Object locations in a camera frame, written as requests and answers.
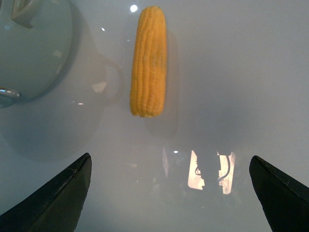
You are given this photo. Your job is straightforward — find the white electric cooking pot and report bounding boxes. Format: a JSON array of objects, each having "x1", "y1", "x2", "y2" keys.
[{"x1": 0, "y1": 0, "x2": 72, "y2": 108}]

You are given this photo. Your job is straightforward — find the yellow corn cob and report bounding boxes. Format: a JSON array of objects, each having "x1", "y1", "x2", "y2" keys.
[{"x1": 129, "y1": 6, "x2": 167, "y2": 117}]

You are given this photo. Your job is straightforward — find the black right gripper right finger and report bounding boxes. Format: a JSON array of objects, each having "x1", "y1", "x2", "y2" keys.
[{"x1": 249, "y1": 156, "x2": 309, "y2": 232}]

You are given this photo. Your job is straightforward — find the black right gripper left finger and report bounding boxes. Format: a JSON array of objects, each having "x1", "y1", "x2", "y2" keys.
[{"x1": 0, "y1": 153, "x2": 92, "y2": 232}]

